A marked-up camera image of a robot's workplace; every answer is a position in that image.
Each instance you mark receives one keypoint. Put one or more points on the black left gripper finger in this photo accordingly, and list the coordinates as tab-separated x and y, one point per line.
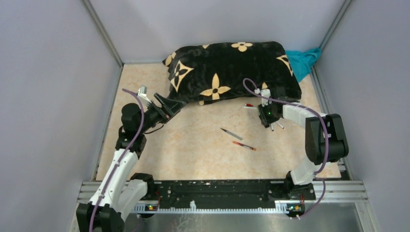
169	113
169	104

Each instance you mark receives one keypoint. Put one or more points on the white pen with red cap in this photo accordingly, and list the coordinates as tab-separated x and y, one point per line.
249	106

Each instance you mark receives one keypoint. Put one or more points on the black pillow with beige flowers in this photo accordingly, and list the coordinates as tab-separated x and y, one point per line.
210	73

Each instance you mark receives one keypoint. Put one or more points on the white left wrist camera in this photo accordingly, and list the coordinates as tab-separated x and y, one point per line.
144	94

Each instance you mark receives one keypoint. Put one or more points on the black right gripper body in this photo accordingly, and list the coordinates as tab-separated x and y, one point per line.
268	114

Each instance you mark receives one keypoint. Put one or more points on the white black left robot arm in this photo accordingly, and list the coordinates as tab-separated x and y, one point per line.
121	166

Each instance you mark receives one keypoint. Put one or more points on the teal cloth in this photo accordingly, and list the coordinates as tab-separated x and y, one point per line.
302	62

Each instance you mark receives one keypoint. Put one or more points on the red orange pen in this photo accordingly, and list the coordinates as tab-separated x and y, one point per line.
243	145

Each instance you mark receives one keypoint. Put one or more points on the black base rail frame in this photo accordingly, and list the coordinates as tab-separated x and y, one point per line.
145	196

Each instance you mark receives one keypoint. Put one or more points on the grey checkered pen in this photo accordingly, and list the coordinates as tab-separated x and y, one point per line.
232	134

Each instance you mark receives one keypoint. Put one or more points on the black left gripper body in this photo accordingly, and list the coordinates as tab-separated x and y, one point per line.
161	111

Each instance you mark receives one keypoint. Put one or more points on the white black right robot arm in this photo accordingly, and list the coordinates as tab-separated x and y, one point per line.
325	142

